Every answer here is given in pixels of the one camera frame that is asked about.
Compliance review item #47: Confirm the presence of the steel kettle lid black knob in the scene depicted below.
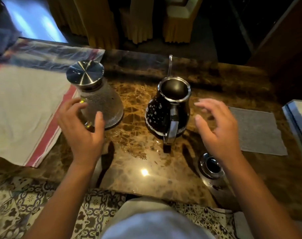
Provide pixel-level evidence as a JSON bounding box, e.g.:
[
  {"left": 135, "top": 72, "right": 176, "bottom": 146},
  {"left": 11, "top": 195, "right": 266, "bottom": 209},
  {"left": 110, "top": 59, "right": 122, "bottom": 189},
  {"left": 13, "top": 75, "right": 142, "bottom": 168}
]
[{"left": 199, "top": 153, "right": 225, "bottom": 180}]

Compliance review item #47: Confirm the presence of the person's right forearm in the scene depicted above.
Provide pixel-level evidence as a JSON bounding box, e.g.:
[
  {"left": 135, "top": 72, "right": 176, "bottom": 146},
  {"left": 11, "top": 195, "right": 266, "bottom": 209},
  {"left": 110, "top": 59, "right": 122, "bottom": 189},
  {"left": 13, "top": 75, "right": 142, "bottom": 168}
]
[{"left": 222, "top": 152, "right": 302, "bottom": 239}]

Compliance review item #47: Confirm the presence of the person's left hand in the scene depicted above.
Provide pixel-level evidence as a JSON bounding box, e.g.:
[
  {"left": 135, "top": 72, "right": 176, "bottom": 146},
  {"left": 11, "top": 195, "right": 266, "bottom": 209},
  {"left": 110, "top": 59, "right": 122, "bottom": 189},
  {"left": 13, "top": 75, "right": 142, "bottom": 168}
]
[{"left": 57, "top": 97, "right": 106, "bottom": 169}]

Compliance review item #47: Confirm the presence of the person's right hand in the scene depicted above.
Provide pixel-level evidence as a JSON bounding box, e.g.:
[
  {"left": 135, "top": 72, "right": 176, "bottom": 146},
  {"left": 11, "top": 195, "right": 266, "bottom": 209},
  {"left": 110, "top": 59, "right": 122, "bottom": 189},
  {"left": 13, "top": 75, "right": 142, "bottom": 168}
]
[{"left": 194, "top": 98, "right": 242, "bottom": 167}]

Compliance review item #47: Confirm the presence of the person's left forearm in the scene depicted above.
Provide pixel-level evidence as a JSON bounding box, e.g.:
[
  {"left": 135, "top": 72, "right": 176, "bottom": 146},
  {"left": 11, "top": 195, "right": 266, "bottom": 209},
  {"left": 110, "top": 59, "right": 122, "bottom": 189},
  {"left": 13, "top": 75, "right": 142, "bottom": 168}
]
[{"left": 23, "top": 162, "right": 97, "bottom": 239}]

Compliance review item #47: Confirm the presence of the person's white clothing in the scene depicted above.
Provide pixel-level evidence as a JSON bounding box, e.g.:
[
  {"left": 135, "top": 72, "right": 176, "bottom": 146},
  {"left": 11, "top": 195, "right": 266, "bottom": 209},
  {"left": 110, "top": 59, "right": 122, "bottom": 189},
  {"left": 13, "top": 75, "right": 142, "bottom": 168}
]
[{"left": 100, "top": 197, "right": 216, "bottom": 239}]

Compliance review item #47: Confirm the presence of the black kettle with steel handle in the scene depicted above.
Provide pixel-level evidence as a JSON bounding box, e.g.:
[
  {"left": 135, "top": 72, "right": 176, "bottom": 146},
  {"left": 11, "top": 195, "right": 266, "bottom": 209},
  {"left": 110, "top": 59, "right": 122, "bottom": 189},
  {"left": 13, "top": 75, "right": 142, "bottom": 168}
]
[{"left": 145, "top": 55, "right": 192, "bottom": 146}]

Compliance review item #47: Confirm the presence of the dark wooden cabinet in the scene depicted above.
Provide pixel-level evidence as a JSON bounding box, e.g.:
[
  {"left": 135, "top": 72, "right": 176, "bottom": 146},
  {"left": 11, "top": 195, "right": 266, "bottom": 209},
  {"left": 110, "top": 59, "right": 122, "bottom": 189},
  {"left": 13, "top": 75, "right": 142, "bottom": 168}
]
[{"left": 247, "top": 0, "right": 302, "bottom": 75}]

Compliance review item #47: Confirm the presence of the yellow covered chair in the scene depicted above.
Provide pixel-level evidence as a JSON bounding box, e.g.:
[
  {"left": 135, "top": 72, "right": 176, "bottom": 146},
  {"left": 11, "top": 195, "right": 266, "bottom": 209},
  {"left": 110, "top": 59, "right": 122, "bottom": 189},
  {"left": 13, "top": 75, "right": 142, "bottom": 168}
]
[
  {"left": 73, "top": 0, "right": 120, "bottom": 49},
  {"left": 163, "top": 0, "right": 204, "bottom": 44},
  {"left": 45, "top": 0, "right": 75, "bottom": 36},
  {"left": 119, "top": 0, "right": 154, "bottom": 44}
]

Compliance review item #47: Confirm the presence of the glass carafe with steel lid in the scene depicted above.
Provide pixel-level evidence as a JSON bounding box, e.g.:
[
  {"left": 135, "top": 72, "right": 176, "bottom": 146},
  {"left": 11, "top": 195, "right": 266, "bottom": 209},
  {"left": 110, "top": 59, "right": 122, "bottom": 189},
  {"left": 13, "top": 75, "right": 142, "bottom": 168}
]
[{"left": 66, "top": 60, "right": 124, "bottom": 130}]

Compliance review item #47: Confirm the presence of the grey cloth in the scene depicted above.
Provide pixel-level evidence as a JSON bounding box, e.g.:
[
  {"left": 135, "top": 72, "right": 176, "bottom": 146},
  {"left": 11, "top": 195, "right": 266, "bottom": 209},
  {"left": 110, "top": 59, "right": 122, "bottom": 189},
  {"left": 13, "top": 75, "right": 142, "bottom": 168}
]
[{"left": 229, "top": 106, "right": 288, "bottom": 156}]

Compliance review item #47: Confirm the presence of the clear plastic sheet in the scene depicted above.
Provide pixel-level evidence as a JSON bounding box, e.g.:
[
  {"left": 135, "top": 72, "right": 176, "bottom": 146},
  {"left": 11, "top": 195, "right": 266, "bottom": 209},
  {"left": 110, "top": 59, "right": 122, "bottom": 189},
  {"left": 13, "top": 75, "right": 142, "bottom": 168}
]
[{"left": 3, "top": 38, "right": 106, "bottom": 73}]

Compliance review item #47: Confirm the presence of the white cloth with red stripe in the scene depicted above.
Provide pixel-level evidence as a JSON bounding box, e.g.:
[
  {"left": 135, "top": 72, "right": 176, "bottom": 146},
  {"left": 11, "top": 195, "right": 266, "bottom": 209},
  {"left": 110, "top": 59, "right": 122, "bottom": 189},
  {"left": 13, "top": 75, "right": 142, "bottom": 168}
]
[{"left": 0, "top": 63, "right": 78, "bottom": 168}]

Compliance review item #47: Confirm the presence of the blue fabric item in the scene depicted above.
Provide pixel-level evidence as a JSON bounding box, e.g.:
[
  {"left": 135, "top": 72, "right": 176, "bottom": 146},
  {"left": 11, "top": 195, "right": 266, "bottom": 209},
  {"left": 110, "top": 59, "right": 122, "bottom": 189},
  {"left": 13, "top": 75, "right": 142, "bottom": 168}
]
[{"left": 0, "top": 27, "right": 20, "bottom": 56}]

